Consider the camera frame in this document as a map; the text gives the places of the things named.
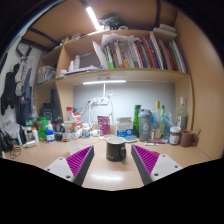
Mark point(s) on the clear yellow-capped bottle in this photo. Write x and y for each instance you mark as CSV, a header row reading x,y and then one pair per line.
x,y
156,115

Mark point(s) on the clear green-capped bottle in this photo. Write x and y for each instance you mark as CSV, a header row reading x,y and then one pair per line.
x,y
162,125

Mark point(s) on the red and white can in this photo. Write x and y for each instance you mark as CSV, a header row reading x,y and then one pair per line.
x,y
78,120

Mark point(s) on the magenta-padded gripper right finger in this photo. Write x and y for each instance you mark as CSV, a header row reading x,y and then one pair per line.
x,y
146,160

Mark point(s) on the clear red-capped drink bottle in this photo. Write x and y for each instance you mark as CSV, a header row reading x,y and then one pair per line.
x,y
70,126

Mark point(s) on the grey shaker bottle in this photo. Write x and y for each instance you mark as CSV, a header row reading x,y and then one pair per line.
x,y
144,125

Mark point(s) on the black mug white inside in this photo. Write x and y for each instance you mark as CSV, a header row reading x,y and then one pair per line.
x,y
115,150

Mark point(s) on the wooden shelf unit with books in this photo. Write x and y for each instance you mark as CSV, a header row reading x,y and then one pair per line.
x,y
133,75

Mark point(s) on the green container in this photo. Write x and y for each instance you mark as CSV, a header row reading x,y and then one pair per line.
x,y
41,128

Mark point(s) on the green glass bottle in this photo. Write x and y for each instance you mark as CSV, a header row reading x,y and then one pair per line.
x,y
136,116

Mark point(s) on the small white pill bottle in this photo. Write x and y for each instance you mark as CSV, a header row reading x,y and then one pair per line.
x,y
86,131

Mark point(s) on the blue and white carton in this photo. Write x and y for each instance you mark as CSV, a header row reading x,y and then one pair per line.
x,y
124,128

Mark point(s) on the white blue-labelled squeeze bottle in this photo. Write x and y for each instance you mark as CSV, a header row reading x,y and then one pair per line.
x,y
50,135

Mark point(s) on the white marker pen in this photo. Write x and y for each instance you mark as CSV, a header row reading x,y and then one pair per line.
x,y
151,144

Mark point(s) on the clear white-capped glass bottle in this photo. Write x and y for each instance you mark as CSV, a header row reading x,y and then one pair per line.
x,y
182,116

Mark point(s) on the white wall power strip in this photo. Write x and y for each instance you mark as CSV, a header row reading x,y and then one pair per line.
x,y
100,100

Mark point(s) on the black appliance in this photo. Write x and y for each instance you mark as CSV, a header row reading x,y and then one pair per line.
x,y
47,111

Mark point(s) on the magenta pouch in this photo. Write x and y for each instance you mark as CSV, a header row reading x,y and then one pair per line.
x,y
103,125

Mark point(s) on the ceiling light bar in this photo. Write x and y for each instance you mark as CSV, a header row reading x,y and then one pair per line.
x,y
93,18

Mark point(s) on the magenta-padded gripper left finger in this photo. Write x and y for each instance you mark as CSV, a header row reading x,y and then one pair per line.
x,y
78,161

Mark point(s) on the hanging dark clothes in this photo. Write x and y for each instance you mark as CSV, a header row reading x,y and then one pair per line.
x,y
25,90

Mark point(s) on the brown cup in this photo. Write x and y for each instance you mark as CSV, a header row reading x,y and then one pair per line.
x,y
186,138

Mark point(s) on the grey round lid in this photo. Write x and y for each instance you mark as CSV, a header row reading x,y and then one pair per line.
x,y
130,138

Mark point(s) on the white-lidded brown jar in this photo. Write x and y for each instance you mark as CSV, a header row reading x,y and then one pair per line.
x,y
174,136

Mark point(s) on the blue plastic bag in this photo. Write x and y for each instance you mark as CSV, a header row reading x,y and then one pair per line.
x,y
169,121

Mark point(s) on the under-shelf light bar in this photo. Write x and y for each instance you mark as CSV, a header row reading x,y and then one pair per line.
x,y
104,82

